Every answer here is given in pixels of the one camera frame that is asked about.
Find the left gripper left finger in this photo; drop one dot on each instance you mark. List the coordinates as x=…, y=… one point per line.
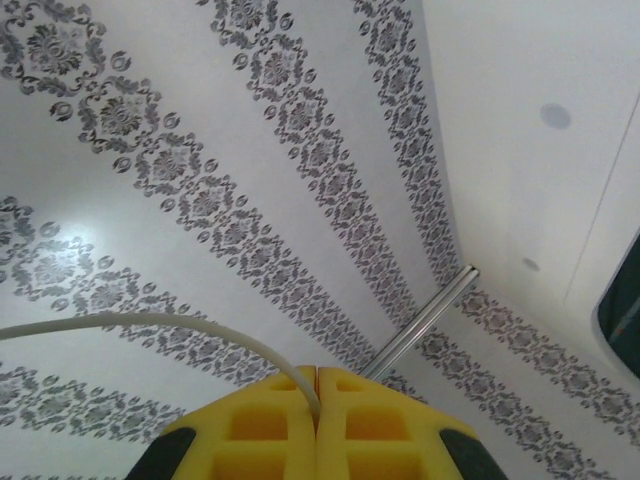
x=295, y=440

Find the dark panel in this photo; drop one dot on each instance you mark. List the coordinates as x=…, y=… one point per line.
x=625, y=320

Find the aluminium frame post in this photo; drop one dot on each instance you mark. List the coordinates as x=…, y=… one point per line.
x=425, y=322

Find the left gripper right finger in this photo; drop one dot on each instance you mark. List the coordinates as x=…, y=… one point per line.
x=340, y=440

